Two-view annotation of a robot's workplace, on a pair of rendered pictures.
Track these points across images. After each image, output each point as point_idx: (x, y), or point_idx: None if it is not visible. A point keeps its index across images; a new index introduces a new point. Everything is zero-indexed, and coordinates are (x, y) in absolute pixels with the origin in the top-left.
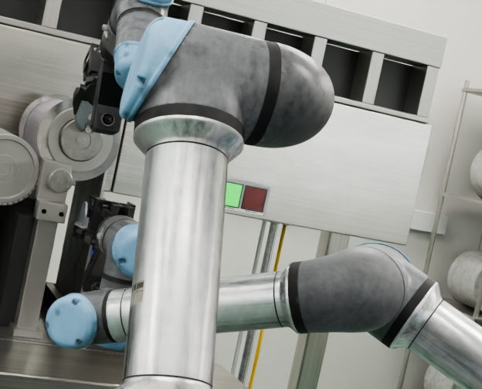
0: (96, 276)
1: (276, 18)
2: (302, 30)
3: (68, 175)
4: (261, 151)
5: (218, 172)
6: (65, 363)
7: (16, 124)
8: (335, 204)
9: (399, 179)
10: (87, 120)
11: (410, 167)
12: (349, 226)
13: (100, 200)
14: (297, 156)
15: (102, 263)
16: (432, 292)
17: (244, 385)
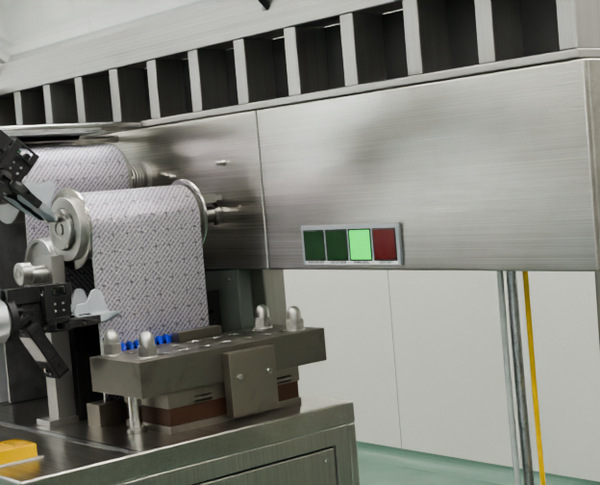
0: (38, 361)
1: (356, 2)
2: (385, 1)
3: (20, 268)
4: (380, 179)
5: None
6: None
7: None
8: (480, 227)
9: (556, 164)
10: (28, 211)
11: (567, 140)
12: (506, 257)
13: (26, 286)
14: (418, 172)
15: (29, 347)
16: None
17: (66, 470)
